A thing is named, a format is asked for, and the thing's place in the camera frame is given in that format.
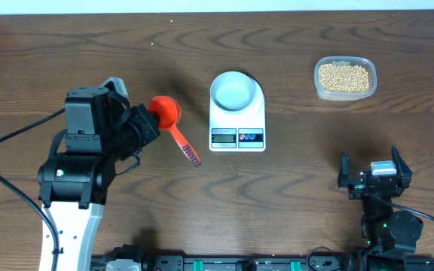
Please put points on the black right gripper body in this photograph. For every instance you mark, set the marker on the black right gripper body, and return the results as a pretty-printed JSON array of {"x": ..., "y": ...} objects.
[{"x": 356, "y": 189}]

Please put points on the grey round bowl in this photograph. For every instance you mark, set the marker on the grey round bowl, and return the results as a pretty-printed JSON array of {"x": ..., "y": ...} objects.
[{"x": 233, "y": 91}]

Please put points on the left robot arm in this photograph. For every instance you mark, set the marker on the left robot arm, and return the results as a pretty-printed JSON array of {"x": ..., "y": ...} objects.
[{"x": 101, "y": 129}]

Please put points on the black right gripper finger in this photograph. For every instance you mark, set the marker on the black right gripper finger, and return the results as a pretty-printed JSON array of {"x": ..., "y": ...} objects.
[
  {"x": 403, "y": 171},
  {"x": 343, "y": 175}
]

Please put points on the soybeans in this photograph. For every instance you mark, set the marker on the soybeans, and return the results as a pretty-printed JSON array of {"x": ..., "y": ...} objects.
[{"x": 344, "y": 78}]

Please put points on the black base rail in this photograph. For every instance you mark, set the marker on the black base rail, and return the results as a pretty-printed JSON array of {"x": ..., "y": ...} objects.
[{"x": 128, "y": 257}]

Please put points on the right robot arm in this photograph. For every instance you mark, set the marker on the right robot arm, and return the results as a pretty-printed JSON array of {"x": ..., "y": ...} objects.
[{"x": 390, "y": 235}]

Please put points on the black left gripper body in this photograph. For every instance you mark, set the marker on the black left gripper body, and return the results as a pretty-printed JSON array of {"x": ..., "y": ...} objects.
[{"x": 136, "y": 132}]

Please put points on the clear plastic bean container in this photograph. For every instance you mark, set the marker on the clear plastic bean container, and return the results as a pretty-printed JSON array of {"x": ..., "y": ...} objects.
[{"x": 345, "y": 60}]

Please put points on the white digital kitchen scale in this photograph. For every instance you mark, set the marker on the white digital kitchen scale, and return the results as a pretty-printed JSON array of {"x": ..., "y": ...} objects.
[{"x": 239, "y": 131}]

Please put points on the red plastic measuring scoop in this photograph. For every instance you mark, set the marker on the red plastic measuring scoop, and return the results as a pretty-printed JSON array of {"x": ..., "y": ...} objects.
[{"x": 169, "y": 114}]

